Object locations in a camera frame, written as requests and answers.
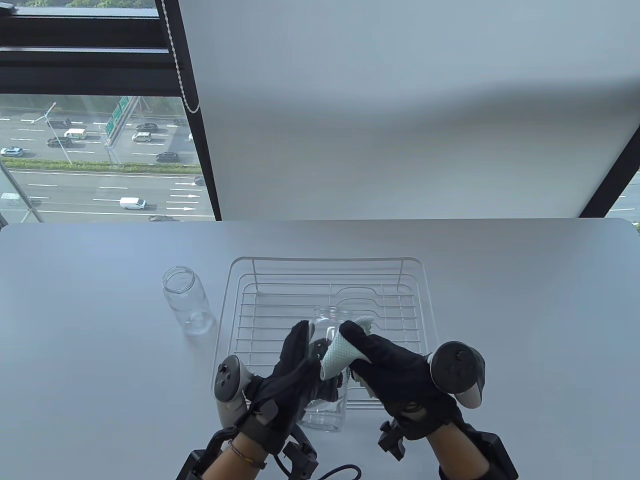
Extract person's left hand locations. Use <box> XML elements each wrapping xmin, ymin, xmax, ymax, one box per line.
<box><xmin>236</xmin><ymin>320</ymin><xmax>325</xmax><ymax>455</ymax></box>

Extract person's right hand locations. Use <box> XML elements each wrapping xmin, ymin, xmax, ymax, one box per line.
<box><xmin>339</xmin><ymin>320</ymin><xmax>466</xmax><ymax>442</ymax></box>

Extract clear glass water cup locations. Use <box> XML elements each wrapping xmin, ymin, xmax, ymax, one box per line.
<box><xmin>297</xmin><ymin>306</ymin><xmax>355</xmax><ymax>433</ymax></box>
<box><xmin>162</xmin><ymin>266</ymin><xmax>217</xmax><ymax>337</ymax></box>

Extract dark grey handheld controller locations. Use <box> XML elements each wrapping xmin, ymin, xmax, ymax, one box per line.
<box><xmin>214</xmin><ymin>356</ymin><xmax>252</xmax><ymax>431</ymax></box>
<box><xmin>431</xmin><ymin>341</ymin><xmax>487</xmax><ymax>410</ymax></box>

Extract green fish scale cleaning cloth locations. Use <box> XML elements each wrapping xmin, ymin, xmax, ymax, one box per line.
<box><xmin>320</xmin><ymin>315</ymin><xmax>382</xmax><ymax>399</ymax></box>

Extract person's right forearm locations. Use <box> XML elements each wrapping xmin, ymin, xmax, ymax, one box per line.
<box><xmin>427</xmin><ymin>422</ymin><xmax>493</xmax><ymax>480</ymax></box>

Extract person's left forearm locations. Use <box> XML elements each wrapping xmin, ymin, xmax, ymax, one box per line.
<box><xmin>202</xmin><ymin>432</ymin><xmax>269</xmax><ymax>480</ymax></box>

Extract white roller blind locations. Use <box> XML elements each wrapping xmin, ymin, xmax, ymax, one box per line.
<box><xmin>176</xmin><ymin>0</ymin><xmax>640</xmax><ymax>221</ymax></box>

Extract black slanted window bar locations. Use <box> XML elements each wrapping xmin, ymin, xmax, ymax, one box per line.
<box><xmin>580</xmin><ymin>145</ymin><xmax>640</xmax><ymax>219</ymax></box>

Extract green highway sign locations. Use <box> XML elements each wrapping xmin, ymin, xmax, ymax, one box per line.
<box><xmin>105</xmin><ymin>96</ymin><xmax>133</xmax><ymax>146</ymax></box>

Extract thin wrist bracelet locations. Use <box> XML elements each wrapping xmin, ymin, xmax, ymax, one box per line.
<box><xmin>227</xmin><ymin>439</ymin><xmax>268</xmax><ymax>469</ymax></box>

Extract black cable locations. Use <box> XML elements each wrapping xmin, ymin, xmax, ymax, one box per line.
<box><xmin>315</xmin><ymin>465</ymin><xmax>362</xmax><ymax>480</ymax></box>

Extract white wire dish rack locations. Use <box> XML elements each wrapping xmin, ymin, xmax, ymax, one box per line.
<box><xmin>212</xmin><ymin>257</ymin><xmax>440</xmax><ymax>411</ymax></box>

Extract white bead chain cord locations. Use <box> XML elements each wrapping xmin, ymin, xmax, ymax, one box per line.
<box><xmin>160</xmin><ymin>0</ymin><xmax>201</xmax><ymax>114</ymax></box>

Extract black window frame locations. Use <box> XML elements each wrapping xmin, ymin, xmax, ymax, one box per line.
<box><xmin>0</xmin><ymin>0</ymin><xmax>222</xmax><ymax>222</ymax></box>

